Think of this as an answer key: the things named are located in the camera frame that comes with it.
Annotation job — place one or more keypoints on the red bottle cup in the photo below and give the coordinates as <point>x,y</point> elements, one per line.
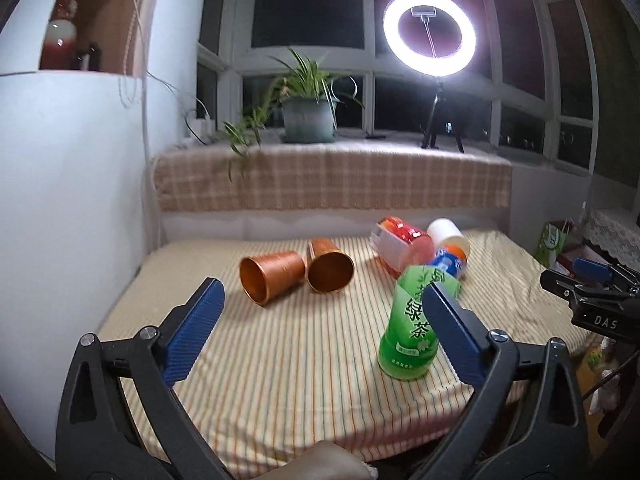
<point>398,244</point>

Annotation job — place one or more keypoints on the red white vase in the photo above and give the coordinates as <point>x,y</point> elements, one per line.
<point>59,43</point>

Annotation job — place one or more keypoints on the orange cup lying left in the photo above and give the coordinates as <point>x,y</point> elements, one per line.
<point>267,277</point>

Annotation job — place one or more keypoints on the potted spider plant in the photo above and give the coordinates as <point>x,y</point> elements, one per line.
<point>306,96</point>

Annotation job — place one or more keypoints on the blue bottle cup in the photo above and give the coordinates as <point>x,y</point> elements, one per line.
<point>450,259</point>

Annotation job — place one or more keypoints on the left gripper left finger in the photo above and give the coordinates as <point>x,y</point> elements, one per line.
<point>96,437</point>

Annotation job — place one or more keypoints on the green paper bag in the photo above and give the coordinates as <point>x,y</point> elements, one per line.
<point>551,241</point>

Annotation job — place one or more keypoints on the plaid sofa back cover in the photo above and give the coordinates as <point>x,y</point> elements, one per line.
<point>329,176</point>

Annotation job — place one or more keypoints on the green tea bottle cup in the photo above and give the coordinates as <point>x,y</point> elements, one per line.
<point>409,345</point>

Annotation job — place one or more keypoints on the ring light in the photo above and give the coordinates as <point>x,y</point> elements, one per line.
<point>433,37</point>

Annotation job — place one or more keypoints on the white plastic cup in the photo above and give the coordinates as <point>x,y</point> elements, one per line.
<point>444,232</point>

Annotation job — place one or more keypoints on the orange cup lying right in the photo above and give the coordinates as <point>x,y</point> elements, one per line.
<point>329,269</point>

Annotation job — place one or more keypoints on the orange cup lying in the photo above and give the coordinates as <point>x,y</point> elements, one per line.
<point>267,277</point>
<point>329,269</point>

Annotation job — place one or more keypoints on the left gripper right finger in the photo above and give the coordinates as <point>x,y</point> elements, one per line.
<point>525,418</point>

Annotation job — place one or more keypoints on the lace covered side table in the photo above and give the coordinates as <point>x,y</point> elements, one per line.
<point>614,231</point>

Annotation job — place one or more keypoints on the striped cushion mat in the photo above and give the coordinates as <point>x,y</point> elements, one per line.
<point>273,380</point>

